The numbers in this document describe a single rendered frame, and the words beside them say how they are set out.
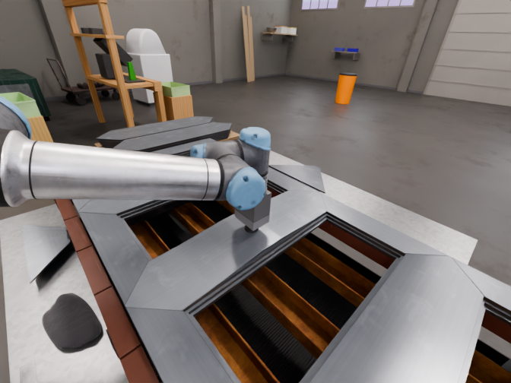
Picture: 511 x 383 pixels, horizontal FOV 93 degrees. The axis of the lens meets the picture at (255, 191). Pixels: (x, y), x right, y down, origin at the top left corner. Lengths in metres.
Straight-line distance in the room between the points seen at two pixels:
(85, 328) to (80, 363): 0.07
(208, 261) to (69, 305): 0.41
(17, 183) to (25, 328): 0.61
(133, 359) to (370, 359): 0.45
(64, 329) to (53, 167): 0.55
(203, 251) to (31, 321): 0.50
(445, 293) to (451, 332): 0.11
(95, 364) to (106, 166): 0.54
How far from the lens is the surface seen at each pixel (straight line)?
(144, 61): 6.06
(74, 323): 0.85
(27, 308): 0.99
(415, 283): 0.77
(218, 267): 0.66
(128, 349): 0.62
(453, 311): 0.76
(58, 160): 0.39
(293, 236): 0.78
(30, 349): 0.90
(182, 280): 0.65
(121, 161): 0.39
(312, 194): 0.97
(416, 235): 1.11
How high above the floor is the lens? 1.35
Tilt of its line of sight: 32 degrees down
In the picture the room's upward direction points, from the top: 3 degrees clockwise
